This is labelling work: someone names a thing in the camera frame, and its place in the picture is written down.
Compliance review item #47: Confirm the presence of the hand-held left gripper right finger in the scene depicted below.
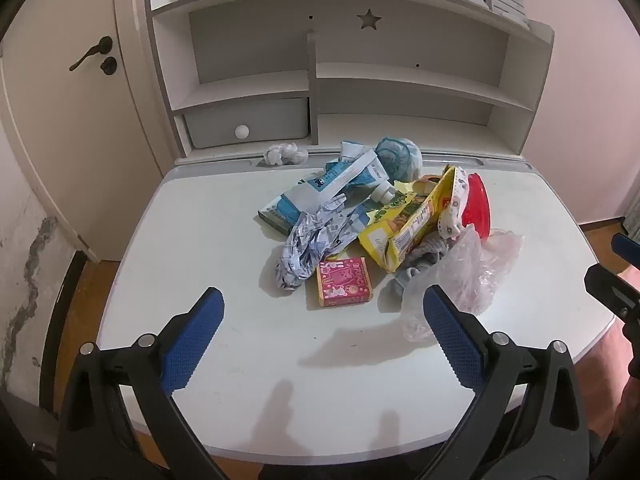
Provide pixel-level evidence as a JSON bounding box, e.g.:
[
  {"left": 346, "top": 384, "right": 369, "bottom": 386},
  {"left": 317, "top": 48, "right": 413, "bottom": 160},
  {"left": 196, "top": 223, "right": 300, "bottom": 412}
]
[{"left": 422, "top": 284, "right": 591, "bottom": 480}]

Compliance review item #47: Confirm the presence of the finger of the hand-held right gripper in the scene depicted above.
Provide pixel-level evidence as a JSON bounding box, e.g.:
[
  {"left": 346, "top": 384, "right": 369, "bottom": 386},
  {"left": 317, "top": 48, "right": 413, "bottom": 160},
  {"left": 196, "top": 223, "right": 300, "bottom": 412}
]
[
  {"left": 611, "top": 232, "right": 640, "bottom": 263},
  {"left": 584, "top": 264, "right": 640, "bottom": 321}
]

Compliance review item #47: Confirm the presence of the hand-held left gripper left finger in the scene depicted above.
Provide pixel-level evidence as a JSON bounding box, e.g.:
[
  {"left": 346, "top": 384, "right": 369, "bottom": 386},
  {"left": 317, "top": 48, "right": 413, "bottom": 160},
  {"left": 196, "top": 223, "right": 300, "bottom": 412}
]
[{"left": 56, "top": 287, "right": 226, "bottom": 480}]

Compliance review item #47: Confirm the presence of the clear plastic bag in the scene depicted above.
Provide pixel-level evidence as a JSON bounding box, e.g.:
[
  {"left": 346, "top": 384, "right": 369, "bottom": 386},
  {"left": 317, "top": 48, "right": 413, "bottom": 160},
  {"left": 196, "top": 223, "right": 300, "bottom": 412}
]
[{"left": 402, "top": 225, "right": 523, "bottom": 343}]

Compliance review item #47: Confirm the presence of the grey sock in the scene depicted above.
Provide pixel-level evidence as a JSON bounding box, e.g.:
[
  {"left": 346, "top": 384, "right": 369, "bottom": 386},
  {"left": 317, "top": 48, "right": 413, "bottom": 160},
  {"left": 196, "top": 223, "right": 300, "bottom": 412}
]
[{"left": 385, "top": 235, "right": 456, "bottom": 303}]

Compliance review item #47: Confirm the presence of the yellow snack packet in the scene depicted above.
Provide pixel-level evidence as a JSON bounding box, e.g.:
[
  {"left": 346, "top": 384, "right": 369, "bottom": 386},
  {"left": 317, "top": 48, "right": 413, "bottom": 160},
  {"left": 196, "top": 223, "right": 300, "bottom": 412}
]
[{"left": 357, "top": 165, "right": 471, "bottom": 273}]

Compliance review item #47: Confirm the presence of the small pink box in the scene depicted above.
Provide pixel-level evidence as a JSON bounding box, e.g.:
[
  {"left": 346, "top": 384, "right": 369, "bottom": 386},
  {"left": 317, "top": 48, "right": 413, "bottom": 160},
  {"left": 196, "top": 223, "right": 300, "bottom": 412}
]
[{"left": 316, "top": 257, "right": 375, "bottom": 308}]

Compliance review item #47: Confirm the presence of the white dotted fabric strip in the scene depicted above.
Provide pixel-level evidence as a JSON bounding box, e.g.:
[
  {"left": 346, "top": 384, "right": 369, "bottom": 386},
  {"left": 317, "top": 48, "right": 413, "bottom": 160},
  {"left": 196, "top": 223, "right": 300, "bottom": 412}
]
[{"left": 434, "top": 167, "right": 471, "bottom": 238}]

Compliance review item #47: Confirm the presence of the red plastic lid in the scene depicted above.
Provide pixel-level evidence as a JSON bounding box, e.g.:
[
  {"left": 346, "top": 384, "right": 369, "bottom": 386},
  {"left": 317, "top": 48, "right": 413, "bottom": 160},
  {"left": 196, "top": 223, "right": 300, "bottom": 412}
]
[{"left": 460, "top": 172, "right": 492, "bottom": 238}]

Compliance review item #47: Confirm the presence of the silver foil wrapper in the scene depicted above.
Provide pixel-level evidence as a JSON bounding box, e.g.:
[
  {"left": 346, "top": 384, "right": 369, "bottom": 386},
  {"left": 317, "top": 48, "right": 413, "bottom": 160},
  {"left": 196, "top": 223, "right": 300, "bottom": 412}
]
[{"left": 275, "top": 195, "right": 371, "bottom": 291}]

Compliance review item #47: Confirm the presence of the milk carton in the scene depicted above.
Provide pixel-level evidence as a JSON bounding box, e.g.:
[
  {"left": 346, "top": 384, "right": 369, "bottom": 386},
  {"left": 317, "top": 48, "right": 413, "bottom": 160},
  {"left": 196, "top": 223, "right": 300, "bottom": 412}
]
[{"left": 257, "top": 142, "right": 396, "bottom": 237}]

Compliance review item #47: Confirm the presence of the blue knit sock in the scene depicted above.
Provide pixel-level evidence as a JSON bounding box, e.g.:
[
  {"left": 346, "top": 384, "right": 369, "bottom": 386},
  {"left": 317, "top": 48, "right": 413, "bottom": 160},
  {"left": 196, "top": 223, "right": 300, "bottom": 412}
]
[{"left": 375, "top": 136, "right": 423, "bottom": 181}]

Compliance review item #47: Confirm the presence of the long white packet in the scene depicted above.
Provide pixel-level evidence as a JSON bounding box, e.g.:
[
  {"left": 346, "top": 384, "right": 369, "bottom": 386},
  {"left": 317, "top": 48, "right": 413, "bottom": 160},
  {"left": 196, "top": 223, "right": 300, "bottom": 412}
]
[{"left": 312, "top": 152, "right": 386, "bottom": 198}]

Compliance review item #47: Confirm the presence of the white tissue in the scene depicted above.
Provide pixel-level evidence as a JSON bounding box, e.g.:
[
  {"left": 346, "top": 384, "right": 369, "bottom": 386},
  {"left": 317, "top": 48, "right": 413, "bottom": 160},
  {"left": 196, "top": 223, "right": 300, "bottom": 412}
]
[{"left": 263, "top": 142, "right": 308, "bottom": 166}]

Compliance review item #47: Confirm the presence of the black desk leg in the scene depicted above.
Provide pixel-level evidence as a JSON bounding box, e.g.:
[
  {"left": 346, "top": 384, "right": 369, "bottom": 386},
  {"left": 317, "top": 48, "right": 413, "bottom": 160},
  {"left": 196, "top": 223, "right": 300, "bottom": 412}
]
[{"left": 39, "top": 249, "right": 88, "bottom": 401}]

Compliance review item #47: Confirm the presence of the white hutch drawer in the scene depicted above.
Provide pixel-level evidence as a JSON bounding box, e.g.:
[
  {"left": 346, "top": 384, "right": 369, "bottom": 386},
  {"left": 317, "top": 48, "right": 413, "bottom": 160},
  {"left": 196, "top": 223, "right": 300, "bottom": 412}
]
[{"left": 184, "top": 97, "right": 308, "bottom": 150}]

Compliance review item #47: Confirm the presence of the white door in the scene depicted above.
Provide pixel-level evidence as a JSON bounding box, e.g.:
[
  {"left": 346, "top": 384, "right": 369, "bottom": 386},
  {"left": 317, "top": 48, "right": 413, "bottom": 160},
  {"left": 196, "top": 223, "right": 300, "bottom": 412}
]
[{"left": 0, "top": 0, "right": 176, "bottom": 263}]

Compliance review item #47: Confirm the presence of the white desk shelf hutch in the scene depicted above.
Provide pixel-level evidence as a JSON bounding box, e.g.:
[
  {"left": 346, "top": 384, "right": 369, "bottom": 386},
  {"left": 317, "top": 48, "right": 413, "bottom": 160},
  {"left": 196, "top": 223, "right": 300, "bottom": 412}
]
[{"left": 145, "top": 0, "right": 555, "bottom": 161}]

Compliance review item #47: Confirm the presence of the black door handle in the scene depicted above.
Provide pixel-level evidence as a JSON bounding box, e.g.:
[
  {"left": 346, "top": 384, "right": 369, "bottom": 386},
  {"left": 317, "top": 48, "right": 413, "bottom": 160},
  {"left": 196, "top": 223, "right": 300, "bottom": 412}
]
[{"left": 69, "top": 36, "right": 114, "bottom": 72}]

